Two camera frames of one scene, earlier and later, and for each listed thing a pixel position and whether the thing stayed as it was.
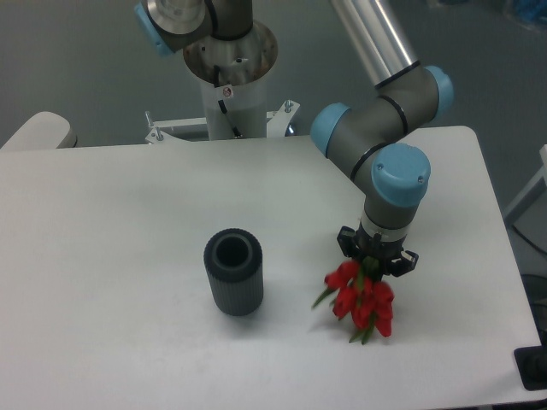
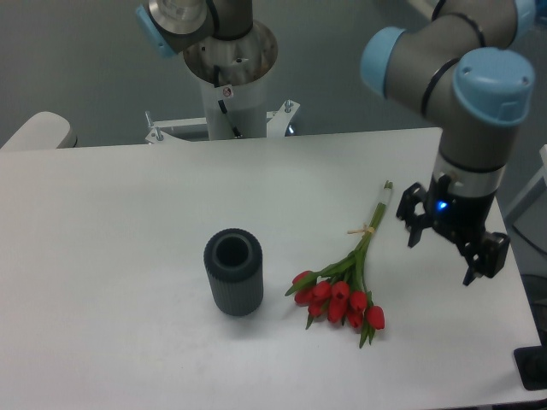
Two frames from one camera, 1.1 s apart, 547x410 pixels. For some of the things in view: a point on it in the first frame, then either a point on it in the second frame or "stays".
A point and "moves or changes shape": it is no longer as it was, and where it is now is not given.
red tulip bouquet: [361, 295] moves or changes shape
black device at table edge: [532, 364] stays
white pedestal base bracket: [276, 127] stays
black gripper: [385, 251] -> [461, 219]
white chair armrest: [43, 131] stays
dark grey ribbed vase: [234, 261] stays
